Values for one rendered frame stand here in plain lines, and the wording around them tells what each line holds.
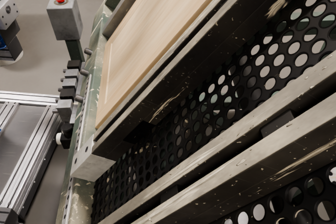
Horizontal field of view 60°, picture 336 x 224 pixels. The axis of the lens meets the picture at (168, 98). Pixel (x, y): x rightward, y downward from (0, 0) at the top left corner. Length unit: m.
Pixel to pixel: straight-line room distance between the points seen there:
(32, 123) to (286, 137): 1.80
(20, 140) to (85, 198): 1.15
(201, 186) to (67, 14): 1.25
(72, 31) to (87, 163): 0.90
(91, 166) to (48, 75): 1.87
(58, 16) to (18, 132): 0.80
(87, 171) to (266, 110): 0.58
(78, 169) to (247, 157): 0.56
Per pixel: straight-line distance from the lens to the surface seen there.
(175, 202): 0.40
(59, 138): 1.16
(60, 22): 1.53
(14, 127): 2.01
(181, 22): 0.71
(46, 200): 1.91
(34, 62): 2.78
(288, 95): 0.31
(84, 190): 0.85
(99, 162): 0.77
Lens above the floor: 1.63
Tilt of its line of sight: 47 degrees down
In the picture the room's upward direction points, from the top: straight up
